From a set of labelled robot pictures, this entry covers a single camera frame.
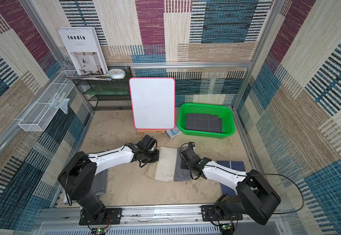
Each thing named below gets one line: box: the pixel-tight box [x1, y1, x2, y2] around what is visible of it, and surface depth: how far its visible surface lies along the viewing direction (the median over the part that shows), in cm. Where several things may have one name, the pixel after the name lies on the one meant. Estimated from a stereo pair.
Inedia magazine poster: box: [57, 26, 109, 76], surface depth 81 cm
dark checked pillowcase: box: [185, 113, 223, 134], surface depth 108 cm
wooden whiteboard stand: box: [137, 129, 166, 136], surface depth 104 cm
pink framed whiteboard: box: [128, 77, 176, 130], surface depth 98 cm
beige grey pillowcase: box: [144, 145, 192, 182], surface depth 88 cm
